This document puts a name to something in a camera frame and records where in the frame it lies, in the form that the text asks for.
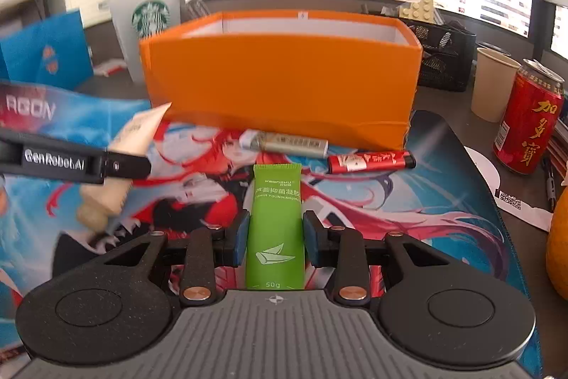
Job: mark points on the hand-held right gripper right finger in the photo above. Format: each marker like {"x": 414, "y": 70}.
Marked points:
{"x": 310, "y": 241}

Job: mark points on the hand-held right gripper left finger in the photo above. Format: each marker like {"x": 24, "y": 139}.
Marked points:
{"x": 242, "y": 237}

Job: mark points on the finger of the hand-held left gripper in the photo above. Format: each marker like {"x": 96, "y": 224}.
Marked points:
{"x": 128, "y": 166}

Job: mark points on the green cosmetic tube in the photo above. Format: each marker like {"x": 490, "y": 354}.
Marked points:
{"x": 275, "y": 228}

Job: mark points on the cream cosmetic tube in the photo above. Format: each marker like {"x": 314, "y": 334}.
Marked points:
{"x": 133, "y": 130}

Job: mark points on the orange cardboard box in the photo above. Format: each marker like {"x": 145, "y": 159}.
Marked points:
{"x": 275, "y": 86}

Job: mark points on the red and white paper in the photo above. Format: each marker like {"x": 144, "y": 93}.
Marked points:
{"x": 108, "y": 68}

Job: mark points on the blue paper bag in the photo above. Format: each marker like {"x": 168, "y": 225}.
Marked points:
{"x": 40, "y": 50}

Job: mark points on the printed anime desk mat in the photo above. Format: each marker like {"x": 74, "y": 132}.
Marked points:
{"x": 421, "y": 201}

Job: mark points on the translucent plastic cup green logo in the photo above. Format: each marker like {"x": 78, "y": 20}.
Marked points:
{"x": 151, "y": 19}

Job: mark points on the white paper with code print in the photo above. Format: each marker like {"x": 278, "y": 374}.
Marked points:
{"x": 488, "y": 179}

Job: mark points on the black mesh desk organizer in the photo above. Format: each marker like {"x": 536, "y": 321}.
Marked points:
{"x": 443, "y": 59}

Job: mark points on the beige paper cup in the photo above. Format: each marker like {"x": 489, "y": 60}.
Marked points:
{"x": 492, "y": 86}

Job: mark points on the red drink can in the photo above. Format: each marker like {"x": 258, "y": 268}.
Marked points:
{"x": 528, "y": 121}

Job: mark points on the orange fruit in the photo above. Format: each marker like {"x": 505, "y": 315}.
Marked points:
{"x": 560, "y": 246}

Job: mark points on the yellow toy brick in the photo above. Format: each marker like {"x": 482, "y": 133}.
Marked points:
{"x": 419, "y": 10}

